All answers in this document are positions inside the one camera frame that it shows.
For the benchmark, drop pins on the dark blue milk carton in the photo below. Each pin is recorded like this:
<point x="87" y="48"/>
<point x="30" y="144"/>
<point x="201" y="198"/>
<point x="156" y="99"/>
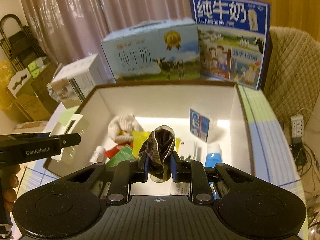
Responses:
<point x="231" y="42"/>

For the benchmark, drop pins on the chair with quilted cover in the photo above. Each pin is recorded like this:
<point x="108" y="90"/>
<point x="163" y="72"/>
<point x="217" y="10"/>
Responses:
<point x="292" y="67"/>

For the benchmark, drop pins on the blue plastic bottle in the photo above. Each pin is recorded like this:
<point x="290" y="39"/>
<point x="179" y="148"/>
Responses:
<point x="213" y="155"/>

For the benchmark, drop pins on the pink curtain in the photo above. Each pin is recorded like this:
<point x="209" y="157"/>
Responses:
<point x="87" y="12"/>

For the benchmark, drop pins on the yellow snack packet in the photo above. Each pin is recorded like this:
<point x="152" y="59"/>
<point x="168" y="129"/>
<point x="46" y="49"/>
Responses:
<point x="138" y="142"/>

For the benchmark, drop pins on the black folding cart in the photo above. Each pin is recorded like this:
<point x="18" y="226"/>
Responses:
<point x="20" y="42"/>

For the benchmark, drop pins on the wooden door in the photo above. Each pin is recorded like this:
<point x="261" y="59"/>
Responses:
<point x="280" y="0"/>

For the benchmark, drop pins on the dark brown sock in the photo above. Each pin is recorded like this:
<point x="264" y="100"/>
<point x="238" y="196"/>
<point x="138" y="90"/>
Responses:
<point x="158" y="145"/>

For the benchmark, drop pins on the green medicine box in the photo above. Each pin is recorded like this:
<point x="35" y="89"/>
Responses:
<point x="121" y="156"/>

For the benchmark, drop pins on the white cutout cardboard panel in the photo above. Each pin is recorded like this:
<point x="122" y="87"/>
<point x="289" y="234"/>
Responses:
<point x="19" y="83"/>

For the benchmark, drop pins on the checked tablecloth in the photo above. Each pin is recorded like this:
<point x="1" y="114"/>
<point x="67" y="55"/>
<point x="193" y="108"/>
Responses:
<point x="265" y="135"/>

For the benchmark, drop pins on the yellow plastic bag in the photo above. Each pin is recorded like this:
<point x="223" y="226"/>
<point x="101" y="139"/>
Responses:
<point x="5" y="85"/>

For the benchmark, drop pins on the white power strip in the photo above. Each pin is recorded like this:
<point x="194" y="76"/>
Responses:
<point x="297" y="126"/>

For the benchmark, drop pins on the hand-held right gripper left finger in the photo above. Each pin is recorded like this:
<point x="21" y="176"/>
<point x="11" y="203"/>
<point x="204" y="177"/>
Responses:
<point x="145" y="167"/>

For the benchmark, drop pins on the red snack packet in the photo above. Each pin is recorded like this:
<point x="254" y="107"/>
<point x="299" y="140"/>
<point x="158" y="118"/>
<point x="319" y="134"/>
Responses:
<point x="113" y="152"/>

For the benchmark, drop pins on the clear plastic case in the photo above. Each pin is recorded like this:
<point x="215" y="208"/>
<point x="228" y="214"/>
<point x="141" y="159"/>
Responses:
<point x="198" y="125"/>

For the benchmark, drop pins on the person's left hand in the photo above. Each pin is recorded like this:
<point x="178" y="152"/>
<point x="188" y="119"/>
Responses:
<point x="11" y="192"/>

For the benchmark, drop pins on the white medicine box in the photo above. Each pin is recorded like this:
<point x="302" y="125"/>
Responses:
<point x="180" y="188"/>

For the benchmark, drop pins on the white product box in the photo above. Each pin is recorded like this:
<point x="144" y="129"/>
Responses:
<point x="80" y="80"/>

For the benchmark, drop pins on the green tissue pack stack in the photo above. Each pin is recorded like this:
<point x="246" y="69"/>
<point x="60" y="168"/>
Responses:
<point x="36" y="67"/>

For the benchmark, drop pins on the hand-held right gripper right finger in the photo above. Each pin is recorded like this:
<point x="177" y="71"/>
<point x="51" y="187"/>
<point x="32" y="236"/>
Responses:
<point x="174" y="168"/>

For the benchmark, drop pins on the brown cardboard carton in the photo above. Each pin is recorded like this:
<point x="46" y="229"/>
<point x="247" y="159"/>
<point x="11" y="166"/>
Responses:
<point x="40" y="92"/>

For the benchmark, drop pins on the brown storage box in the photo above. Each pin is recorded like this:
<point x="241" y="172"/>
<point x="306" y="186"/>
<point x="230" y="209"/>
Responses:
<point x="165" y="105"/>

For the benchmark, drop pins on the light blue milk carton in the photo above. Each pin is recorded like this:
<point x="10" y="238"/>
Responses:
<point x="150" y="52"/>

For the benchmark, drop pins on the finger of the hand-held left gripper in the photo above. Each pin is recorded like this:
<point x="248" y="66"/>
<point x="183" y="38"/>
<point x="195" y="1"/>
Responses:
<point x="68" y="139"/>

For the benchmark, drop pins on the white knitted sock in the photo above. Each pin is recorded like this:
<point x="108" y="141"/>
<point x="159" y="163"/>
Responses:
<point x="122" y="127"/>

